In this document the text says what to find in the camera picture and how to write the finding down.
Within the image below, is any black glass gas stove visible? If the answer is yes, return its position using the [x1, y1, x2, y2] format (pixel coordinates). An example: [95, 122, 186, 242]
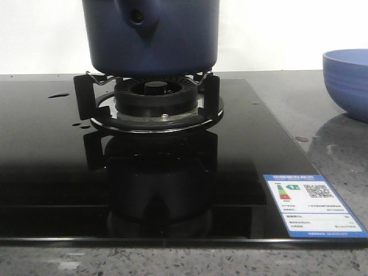
[1, 79, 367, 249]

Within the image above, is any blue energy label sticker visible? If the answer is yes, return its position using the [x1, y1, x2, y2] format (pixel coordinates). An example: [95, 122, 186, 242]
[263, 175, 367, 239]

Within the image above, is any dark blue pot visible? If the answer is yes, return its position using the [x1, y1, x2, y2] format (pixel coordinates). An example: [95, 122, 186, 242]
[82, 0, 220, 77]

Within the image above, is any right gas burner with grate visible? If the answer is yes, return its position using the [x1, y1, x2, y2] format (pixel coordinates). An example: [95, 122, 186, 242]
[73, 71, 224, 133]

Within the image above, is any light blue bowl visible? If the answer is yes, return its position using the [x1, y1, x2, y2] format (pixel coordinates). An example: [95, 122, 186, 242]
[323, 48, 367, 122]

